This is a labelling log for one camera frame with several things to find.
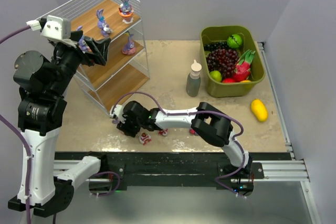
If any purple bunny with tube toy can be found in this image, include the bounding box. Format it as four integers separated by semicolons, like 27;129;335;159
96;9;112;38

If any purple bunny pink donut toy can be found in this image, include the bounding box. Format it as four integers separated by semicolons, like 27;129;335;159
122;31;136;56

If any small purple bunny strawberry toy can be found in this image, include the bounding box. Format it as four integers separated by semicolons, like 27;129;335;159
189;129;197;135

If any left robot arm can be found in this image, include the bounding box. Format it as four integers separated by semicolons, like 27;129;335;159
8;36;111;218

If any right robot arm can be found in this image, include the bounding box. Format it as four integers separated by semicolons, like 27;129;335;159
110;101;253;177

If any pink bear cake slice toy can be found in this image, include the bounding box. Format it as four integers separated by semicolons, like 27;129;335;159
139;132;152;145

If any pink bear strawberry toy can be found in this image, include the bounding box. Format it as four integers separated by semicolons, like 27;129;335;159
158;129;168;136

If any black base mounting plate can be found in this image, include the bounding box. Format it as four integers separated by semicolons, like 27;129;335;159
54;151;296;192

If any spray bottle white cap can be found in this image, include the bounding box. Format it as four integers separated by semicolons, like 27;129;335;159
185;59;202;98

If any green apple toy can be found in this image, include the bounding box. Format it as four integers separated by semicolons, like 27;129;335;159
209;70;222;82

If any red apple toy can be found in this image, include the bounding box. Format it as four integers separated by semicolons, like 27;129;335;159
222;78;236;83

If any dark blue grape bunch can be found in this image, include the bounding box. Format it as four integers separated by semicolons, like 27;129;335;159
203;41;229;51

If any dark red grape bunch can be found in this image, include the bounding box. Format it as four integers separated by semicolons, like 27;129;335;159
206;48;240;79

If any pink dragon fruit toy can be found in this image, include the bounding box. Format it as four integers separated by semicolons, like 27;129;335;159
233;50;255;82

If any green plastic fruit bin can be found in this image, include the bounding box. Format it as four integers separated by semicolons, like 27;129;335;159
200;26;265;98

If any yellow mango toy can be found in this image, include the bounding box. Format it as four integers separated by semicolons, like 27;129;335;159
250;99;268;122

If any green round melon toy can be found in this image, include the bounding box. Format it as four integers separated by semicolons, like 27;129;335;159
227;34;243;49

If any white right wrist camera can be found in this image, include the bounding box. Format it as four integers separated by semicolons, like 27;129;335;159
109;104;123;121

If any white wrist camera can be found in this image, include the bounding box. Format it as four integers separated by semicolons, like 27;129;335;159
26;15;77;48
109;104;123;121

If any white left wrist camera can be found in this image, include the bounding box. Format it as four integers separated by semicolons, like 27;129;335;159
26;15;77;48

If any white wire wooden shelf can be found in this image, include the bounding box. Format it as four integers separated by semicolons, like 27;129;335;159
49;0;150;114

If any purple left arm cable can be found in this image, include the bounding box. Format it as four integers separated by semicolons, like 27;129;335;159
0;26;34;224

